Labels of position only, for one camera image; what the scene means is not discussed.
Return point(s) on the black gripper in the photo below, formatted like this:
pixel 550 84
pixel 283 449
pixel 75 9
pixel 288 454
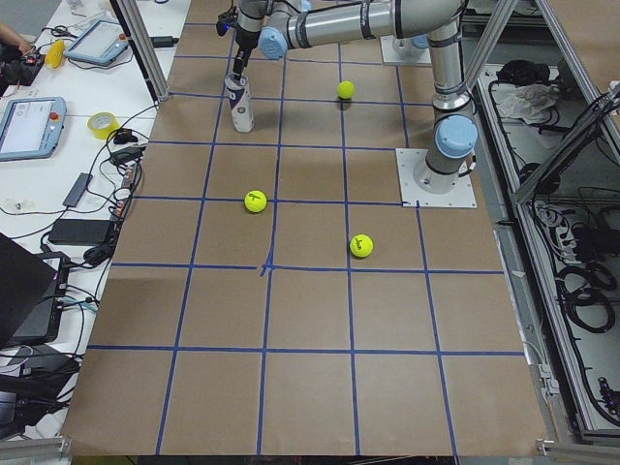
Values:
pixel 244 41

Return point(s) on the tennis ball can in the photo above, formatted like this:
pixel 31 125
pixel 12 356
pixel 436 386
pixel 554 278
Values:
pixel 238 91

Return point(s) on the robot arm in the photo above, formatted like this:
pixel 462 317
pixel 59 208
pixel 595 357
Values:
pixel 413 45
pixel 275 27

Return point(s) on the middle tennis ball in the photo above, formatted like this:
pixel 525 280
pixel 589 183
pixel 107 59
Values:
pixel 346 90

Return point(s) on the tennis ball near gripper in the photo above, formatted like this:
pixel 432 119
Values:
pixel 255 201

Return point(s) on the tennis ball by base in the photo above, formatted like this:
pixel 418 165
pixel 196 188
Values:
pixel 361 246

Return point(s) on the person hand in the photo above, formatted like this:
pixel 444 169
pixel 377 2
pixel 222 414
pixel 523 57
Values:
pixel 10 37

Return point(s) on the small black adapter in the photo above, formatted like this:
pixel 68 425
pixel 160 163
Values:
pixel 163 41

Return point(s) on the far teach pendant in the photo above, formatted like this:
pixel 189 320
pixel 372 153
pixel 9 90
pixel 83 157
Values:
pixel 100 44

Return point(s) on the teach pendant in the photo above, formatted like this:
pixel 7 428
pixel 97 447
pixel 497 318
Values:
pixel 100 44
pixel 31 128

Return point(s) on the yellow tape roll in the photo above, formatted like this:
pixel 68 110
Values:
pixel 103 124

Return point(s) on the yellow corn toy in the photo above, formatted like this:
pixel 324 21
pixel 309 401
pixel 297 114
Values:
pixel 55 54

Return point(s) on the grey usb hub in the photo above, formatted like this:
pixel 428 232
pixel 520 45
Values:
pixel 78 189

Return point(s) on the near teach pendant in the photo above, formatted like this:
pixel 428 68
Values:
pixel 31 128

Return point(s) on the black power adapter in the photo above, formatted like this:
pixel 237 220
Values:
pixel 79 232

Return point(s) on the crumpled white cloth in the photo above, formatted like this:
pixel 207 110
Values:
pixel 532 103

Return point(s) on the black laptop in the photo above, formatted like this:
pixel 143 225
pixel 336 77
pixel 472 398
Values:
pixel 31 288

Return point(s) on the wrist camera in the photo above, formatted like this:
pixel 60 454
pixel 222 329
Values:
pixel 226 21

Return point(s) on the aluminium frame post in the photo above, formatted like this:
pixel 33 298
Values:
pixel 129 17

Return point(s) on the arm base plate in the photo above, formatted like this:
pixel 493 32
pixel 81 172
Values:
pixel 422 187
pixel 392 56

